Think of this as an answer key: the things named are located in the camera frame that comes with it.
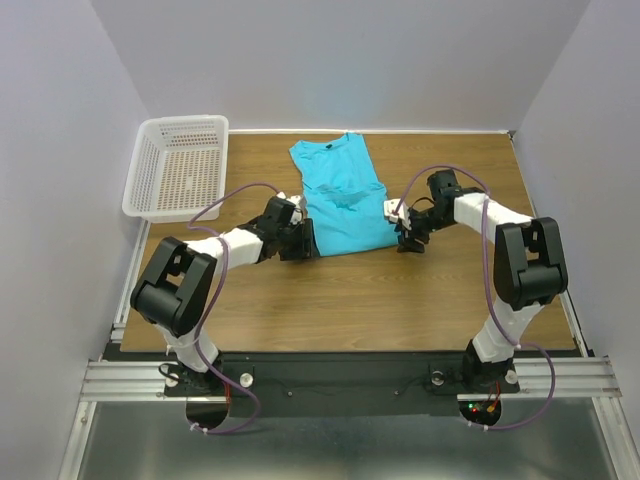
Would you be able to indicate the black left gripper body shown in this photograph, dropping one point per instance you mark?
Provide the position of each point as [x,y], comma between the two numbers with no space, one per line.
[305,239]

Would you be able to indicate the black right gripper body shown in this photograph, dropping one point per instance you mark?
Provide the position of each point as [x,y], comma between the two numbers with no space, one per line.
[413,233]

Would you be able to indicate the turquoise blue t shirt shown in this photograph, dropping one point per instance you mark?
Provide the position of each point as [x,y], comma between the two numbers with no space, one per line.
[343,195]

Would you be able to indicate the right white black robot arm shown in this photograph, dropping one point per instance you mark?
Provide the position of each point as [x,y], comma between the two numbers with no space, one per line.
[523,264]

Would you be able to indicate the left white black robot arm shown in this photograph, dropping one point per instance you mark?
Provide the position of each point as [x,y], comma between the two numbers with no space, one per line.
[172,293]

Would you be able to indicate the white perforated plastic basket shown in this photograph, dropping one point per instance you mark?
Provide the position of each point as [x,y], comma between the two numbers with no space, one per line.
[177,168]

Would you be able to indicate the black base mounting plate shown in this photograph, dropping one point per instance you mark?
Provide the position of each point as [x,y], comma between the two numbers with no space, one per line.
[342,384]

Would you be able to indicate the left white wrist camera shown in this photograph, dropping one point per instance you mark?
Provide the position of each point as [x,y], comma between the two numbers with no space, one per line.
[297,201]

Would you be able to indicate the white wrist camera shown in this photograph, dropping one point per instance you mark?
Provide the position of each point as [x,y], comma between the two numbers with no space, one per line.
[396,212]
[297,201]

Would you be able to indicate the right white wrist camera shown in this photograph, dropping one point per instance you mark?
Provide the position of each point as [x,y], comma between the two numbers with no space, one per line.
[396,212]

